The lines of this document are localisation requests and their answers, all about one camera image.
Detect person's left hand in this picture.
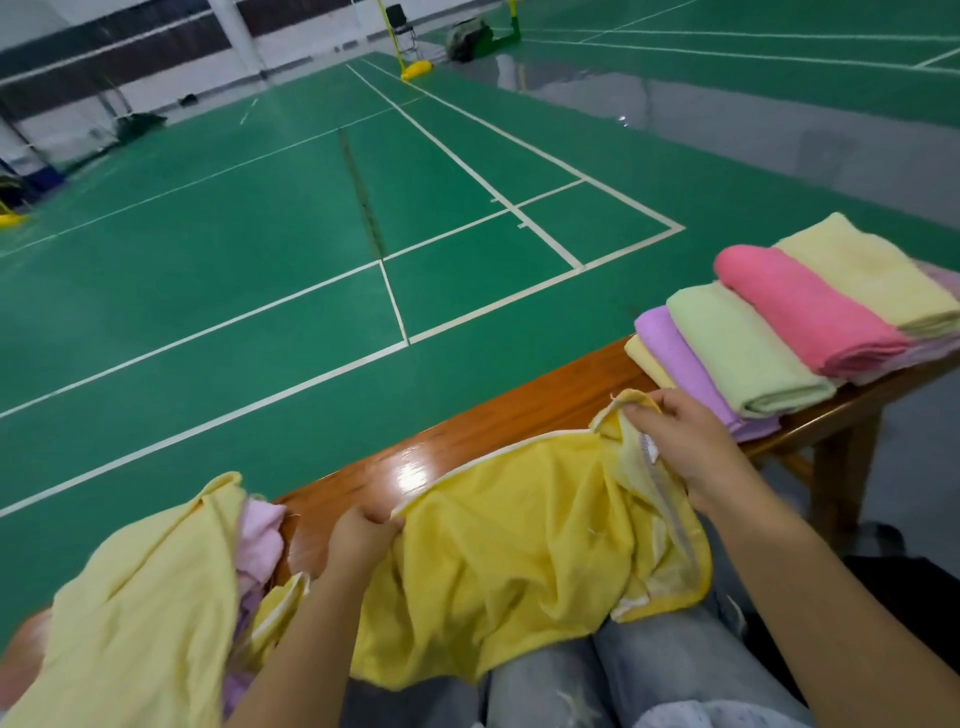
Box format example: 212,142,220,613
322,502,407,590

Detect person's right hand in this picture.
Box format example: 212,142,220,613
622,388,767,519

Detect purple towel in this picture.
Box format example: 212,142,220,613
634,306,782,443

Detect pale yellow towel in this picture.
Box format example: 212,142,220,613
348,390,716,692
0,472,249,728
624,333,677,392
774,211,960,341

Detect light pink towel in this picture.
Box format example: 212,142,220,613
225,498,290,707
858,333,960,386

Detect yellow white striped cloth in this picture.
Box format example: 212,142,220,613
247,570,312,665

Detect light green striped towel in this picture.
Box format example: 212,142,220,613
666,282,839,419

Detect hot pink towel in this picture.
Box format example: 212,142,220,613
714,244,912,380

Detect person's left forearm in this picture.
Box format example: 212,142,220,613
225,562,395,728

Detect person's right forearm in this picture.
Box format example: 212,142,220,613
705,483,960,728

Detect person's grey trousers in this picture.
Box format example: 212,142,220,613
337,600,812,728

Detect brown wooden bench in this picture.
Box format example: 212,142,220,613
0,337,960,707

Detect black sports bag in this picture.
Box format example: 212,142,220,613
447,18,519,65

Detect dark folding chair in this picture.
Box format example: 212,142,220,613
384,4,416,54

